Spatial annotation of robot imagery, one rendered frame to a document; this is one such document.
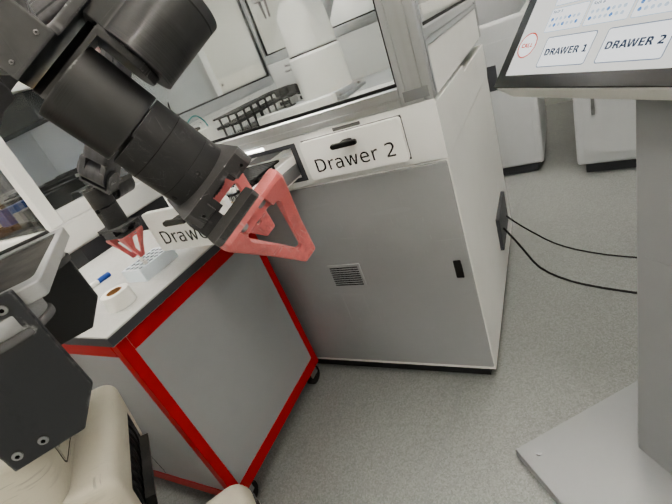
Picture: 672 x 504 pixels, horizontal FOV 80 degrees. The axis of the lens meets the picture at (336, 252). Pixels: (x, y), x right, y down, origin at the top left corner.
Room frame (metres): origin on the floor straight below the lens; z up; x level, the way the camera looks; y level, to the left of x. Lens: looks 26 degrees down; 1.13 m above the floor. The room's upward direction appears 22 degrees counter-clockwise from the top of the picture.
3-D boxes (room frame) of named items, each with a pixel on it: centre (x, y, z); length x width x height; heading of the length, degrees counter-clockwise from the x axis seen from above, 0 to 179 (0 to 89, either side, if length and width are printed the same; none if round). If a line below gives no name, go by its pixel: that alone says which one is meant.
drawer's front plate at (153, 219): (0.96, 0.30, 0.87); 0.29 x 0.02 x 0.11; 56
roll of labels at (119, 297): (0.94, 0.54, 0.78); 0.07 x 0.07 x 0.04
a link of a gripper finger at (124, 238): (1.05, 0.49, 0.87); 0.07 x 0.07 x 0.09; 56
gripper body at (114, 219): (1.05, 0.50, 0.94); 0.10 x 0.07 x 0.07; 56
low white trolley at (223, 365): (1.21, 0.63, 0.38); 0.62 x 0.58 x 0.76; 56
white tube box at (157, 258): (1.10, 0.50, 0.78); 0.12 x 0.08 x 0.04; 146
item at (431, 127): (1.61, -0.18, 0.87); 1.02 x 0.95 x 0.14; 56
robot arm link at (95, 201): (1.06, 0.49, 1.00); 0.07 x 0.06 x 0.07; 154
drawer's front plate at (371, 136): (1.05, -0.14, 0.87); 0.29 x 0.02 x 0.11; 56
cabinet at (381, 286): (1.60, -0.19, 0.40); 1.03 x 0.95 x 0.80; 56
